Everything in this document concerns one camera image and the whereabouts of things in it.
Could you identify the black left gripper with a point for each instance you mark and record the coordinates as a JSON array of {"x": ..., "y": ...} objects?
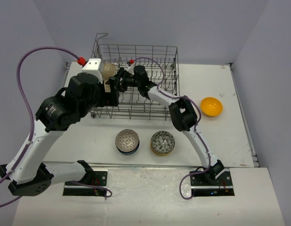
[{"x": 109, "y": 99}]

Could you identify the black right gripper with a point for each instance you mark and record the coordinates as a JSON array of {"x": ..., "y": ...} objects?
[{"x": 123, "y": 74}]

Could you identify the beige bowl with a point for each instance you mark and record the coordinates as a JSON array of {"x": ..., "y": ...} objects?
[
  {"x": 109, "y": 70},
  {"x": 107, "y": 86}
]

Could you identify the brown lattice pattern bowl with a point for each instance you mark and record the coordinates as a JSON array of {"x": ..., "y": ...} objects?
[{"x": 127, "y": 140}]

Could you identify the pink patterned bowl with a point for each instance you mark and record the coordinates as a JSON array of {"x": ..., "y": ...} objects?
[{"x": 162, "y": 142}]

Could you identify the blue white floral bowl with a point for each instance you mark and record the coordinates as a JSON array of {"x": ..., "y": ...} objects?
[{"x": 127, "y": 153}]

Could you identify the yellow teal flower bowl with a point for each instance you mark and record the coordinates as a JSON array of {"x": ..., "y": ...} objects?
[{"x": 161, "y": 154}]

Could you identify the beige front bowl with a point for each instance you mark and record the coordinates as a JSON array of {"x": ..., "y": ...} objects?
[{"x": 107, "y": 86}]

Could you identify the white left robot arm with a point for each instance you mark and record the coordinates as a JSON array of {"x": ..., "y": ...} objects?
[{"x": 29, "y": 175}]

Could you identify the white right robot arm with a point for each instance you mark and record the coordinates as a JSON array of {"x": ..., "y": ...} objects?
[{"x": 183, "y": 115}]

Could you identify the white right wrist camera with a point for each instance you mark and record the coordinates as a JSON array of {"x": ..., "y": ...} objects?
[{"x": 130, "y": 66}]

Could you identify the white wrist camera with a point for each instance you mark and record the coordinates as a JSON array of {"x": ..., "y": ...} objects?
[
  {"x": 93, "y": 66},
  {"x": 130, "y": 66}
]

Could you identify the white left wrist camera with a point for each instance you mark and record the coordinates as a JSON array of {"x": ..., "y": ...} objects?
[{"x": 93, "y": 66}]

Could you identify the grey wire dish rack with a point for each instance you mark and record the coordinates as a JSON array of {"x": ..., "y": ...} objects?
[{"x": 161, "y": 64}]

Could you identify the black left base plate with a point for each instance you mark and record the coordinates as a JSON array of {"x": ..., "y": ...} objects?
[{"x": 98, "y": 178}]

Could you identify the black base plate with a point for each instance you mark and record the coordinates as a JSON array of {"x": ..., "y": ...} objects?
[
  {"x": 222, "y": 186},
  {"x": 98, "y": 178}
]

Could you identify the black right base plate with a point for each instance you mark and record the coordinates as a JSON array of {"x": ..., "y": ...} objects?
[{"x": 222, "y": 186}]

